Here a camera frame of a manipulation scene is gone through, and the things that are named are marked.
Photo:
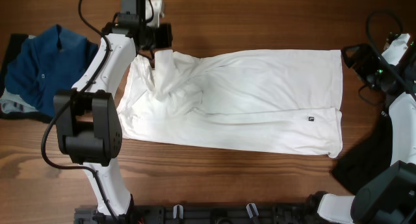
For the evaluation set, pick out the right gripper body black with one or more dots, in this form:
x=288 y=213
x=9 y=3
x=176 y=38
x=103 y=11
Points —
x=354 y=56

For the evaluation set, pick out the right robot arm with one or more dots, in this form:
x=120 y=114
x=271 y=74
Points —
x=389 y=195

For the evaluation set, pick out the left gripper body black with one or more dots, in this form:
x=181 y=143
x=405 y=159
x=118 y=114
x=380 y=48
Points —
x=158 y=37

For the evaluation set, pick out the black garment right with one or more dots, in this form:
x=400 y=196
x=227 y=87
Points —
x=367 y=159

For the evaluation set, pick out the light grey folded garment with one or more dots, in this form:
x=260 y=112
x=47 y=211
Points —
x=12 y=103

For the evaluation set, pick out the white t-shirt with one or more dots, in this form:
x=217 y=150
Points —
x=275 y=101

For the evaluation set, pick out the blue polo shirt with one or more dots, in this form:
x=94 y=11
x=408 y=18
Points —
x=52 y=61

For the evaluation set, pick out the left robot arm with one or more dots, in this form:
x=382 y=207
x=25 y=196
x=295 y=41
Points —
x=85 y=133

